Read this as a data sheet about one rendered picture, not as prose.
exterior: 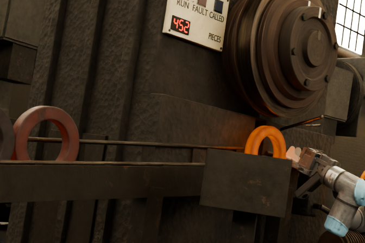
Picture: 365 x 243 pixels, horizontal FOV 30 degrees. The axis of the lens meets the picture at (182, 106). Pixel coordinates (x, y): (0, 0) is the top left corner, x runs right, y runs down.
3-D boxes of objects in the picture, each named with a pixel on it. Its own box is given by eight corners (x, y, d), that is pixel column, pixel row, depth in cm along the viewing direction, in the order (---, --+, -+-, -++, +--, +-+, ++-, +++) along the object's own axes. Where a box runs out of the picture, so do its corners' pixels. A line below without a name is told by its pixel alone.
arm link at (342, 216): (353, 240, 220) (367, 209, 219) (338, 237, 212) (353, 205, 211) (333, 228, 225) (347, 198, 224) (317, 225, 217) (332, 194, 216)
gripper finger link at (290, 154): (285, 141, 237) (306, 152, 231) (279, 157, 238) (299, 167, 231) (281, 140, 235) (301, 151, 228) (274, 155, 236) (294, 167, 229)
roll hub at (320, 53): (272, 82, 216) (284, -4, 219) (320, 97, 236) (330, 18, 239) (287, 82, 212) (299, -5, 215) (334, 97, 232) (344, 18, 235)
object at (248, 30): (225, 104, 216) (245, -39, 220) (307, 126, 249) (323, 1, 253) (240, 106, 211) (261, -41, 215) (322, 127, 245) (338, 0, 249)
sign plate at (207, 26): (162, 32, 207) (170, -25, 208) (217, 51, 225) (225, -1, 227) (167, 32, 205) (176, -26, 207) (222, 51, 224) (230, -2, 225)
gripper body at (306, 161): (314, 148, 233) (342, 162, 225) (304, 171, 234) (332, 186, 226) (301, 146, 228) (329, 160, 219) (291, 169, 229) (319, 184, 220)
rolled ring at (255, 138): (284, 121, 230) (276, 120, 233) (249, 132, 218) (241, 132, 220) (288, 173, 233) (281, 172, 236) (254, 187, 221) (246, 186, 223)
